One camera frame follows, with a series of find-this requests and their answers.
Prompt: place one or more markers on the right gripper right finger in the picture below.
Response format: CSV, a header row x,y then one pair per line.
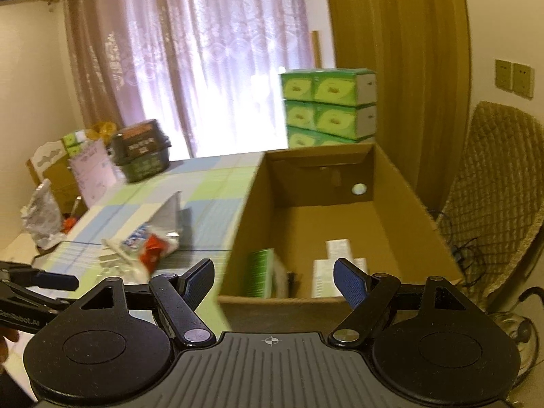
x,y
369,297

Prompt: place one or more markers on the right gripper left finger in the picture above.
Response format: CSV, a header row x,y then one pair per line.
x,y
177,298

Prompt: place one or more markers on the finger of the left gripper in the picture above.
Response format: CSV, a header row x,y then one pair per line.
x,y
42,279

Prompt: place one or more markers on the red snack packet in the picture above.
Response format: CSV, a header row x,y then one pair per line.
x,y
151,252

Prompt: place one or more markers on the white plastic spoon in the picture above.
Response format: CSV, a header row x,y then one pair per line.
x,y
116,246

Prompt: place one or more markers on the green white medicine box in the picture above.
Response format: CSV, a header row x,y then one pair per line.
x,y
266,276

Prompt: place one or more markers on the wire rack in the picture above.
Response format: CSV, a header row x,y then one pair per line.
x,y
131,271

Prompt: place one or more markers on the person's left hand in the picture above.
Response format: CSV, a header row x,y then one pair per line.
x,y
7,335

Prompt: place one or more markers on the crumpled white plastic bag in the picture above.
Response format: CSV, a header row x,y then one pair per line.
x,y
42,217

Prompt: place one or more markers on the silver foil pouch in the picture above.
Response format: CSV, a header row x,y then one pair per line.
x,y
166,223

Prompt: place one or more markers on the checked tablecloth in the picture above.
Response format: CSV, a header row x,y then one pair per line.
x,y
200,198

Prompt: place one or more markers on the brown cardboard box left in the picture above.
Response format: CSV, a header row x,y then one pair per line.
x,y
64,187

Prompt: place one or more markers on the large cardboard box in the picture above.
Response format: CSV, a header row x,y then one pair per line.
x,y
302,198

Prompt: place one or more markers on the white carved chair back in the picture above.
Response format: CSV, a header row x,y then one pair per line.
x,y
44,157

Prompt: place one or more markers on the pink paper envelope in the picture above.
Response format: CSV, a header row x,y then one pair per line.
x,y
93,171

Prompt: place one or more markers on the small green boxes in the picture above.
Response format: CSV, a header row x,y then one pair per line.
x,y
75,142

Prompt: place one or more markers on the dark instant noodle bowl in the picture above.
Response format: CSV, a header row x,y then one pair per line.
x,y
141,151

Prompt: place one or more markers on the steel kettle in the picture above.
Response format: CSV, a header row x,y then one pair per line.
x,y
521,329

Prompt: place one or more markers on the quilted tan chair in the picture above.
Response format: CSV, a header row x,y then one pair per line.
x,y
494,209

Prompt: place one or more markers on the yellow plastic bag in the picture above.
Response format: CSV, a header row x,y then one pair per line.
x,y
102,130

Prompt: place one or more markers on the stack of green tissue boxes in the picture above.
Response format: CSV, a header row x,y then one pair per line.
x,y
324,107

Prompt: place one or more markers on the pink sheer curtain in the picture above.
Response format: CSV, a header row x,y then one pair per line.
x,y
208,71

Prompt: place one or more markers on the brown wooden door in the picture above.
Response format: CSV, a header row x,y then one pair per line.
x,y
419,51

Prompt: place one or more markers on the wall power sockets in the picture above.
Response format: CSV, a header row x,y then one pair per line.
x,y
515,77

